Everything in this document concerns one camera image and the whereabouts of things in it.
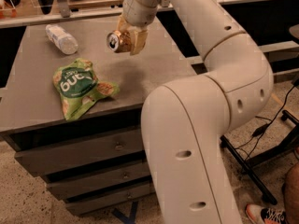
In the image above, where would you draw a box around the orange white sneaker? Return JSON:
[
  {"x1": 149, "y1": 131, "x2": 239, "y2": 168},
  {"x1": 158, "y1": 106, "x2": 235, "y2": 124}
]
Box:
[{"x1": 245, "y1": 204, "x2": 287, "y2": 224}]

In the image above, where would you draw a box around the bottom grey drawer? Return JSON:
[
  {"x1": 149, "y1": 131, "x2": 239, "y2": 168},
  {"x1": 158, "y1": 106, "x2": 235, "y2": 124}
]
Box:
[{"x1": 65, "y1": 180, "x2": 154, "y2": 216}]

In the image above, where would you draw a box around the green snack chip bag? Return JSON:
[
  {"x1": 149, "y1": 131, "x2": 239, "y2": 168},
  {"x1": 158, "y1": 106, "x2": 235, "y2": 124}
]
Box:
[{"x1": 52, "y1": 58, "x2": 120, "y2": 121}]

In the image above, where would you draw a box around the black power cable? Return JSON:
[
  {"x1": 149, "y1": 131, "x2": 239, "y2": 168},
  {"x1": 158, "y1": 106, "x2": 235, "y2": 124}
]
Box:
[{"x1": 233, "y1": 82, "x2": 298, "y2": 161}]

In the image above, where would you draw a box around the top grey drawer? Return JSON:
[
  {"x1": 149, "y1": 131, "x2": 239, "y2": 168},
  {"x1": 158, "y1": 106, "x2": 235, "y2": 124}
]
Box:
[{"x1": 15, "y1": 127, "x2": 143, "y2": 176}]

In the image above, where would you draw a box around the clear plastic water bottle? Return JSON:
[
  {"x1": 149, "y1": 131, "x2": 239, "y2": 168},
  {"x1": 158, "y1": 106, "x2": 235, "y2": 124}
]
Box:
[{"x1": 46, "y1": 24, "x2": 78, "y2": 55}]

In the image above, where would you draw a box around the black metal stand base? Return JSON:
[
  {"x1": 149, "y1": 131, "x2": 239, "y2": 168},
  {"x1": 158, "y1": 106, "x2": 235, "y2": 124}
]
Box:
[{"x1": 219, "y1": 109, "x2": 299, "y2": 206}]

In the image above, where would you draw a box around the grey drawer cabinet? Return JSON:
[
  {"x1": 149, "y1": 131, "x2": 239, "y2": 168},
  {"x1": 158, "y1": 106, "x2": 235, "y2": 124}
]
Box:
[{"x1": 0, "y1": 17, "x2": 194, "y2": 216}]

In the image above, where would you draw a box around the grey drawer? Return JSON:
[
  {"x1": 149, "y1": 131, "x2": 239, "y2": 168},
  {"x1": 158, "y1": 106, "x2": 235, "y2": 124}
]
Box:
[
  {"x1": 15, "y1": 127, "x2": 143, "y2": 176},
  {"x1": 47, "y1": 161, "x2": 150, "y2": 200},
  {"x1": 65, "y1": 180, "x2": 154, "y2": 216}
]

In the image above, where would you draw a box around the person's bare leg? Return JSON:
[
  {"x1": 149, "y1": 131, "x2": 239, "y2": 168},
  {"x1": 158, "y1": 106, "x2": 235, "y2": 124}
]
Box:
[{"x1": 284, "y1": 163, "x2": 299, "y2": 224}]

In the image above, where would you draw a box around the blue tape cross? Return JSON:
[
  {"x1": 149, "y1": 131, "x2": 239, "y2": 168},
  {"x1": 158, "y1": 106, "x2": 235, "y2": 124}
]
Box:
[{"x1": 111, "y1": 201, "x2": 139, "y2": 224}]

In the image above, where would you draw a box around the middle grey drawer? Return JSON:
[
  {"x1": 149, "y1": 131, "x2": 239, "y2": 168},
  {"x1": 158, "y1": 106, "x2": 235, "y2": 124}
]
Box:
[{"x1": 47, "y1": 161, "x2": 150, "y2": 200}]

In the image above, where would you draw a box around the orange soda can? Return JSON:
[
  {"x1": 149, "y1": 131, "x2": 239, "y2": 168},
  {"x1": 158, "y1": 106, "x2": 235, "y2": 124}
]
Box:
[{"x1": 107, "y1": 30, "x2": 131, "y2": 53}]

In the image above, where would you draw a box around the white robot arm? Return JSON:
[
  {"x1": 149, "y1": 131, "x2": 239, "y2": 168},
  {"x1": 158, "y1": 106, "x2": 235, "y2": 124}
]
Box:
[{"x1": 118, "y1": 0, "x2": 274, "y2": 224}]

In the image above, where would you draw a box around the metal railing frame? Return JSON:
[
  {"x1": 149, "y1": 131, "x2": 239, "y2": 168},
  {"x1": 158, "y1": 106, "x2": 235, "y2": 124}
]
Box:
[{"x1": 0, "y1": 0, "x2": 268, "y2": 28}]

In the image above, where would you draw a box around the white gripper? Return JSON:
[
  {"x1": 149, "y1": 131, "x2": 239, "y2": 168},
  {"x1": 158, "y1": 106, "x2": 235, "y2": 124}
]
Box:
[{"x1": 117, "y1": 0, "x2": 160, "y2": 55}]

